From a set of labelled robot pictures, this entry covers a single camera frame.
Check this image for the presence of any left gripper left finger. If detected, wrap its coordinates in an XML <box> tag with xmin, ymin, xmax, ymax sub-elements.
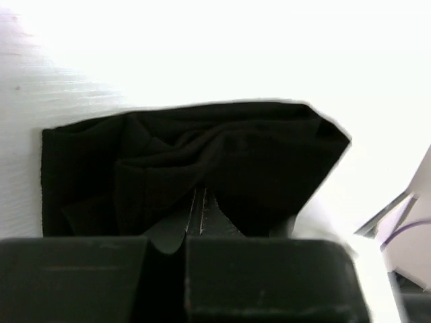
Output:
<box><xmin>144</xmin><ymin>188</ymin><xmax>197</xmax><ymax>254</ymax></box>

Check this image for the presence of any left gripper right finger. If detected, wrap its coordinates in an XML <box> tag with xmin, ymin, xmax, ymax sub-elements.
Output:
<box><xmin>199</xmin><ymin>188</ymin><xmax>243</xmax><ymax>237</ymax></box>

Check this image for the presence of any black skirt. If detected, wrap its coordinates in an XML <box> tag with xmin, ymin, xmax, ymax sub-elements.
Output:
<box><xmin>41</xmin><ymin>101</ymin><xmax>350</xmax><ymax>237</ymax></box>

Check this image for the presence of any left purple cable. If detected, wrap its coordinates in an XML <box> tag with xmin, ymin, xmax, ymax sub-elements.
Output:
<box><xmin>378</xmin><ymin>218</ymin><xmax>431</xmax><ymax>252</ymax></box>

